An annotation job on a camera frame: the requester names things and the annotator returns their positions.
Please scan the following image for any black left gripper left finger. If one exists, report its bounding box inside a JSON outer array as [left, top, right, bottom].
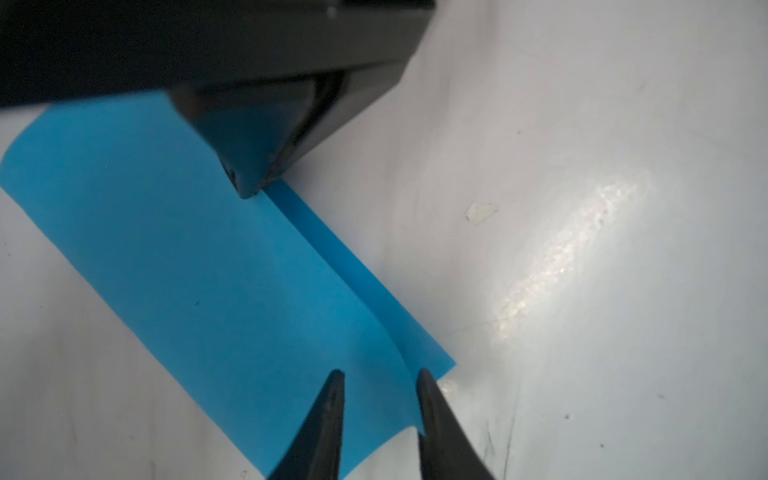
[[268, 370, 345, 480]]

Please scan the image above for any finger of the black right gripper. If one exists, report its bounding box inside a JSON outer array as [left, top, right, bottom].
[[1, 1, 435, 107], [168, 61, 407, 199]]

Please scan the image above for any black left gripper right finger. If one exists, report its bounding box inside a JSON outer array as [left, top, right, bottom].
[[416, 368, 493, 480]]

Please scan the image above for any blue square paper sheet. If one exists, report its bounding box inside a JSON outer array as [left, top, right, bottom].
[[1, 93, 454, 474]]

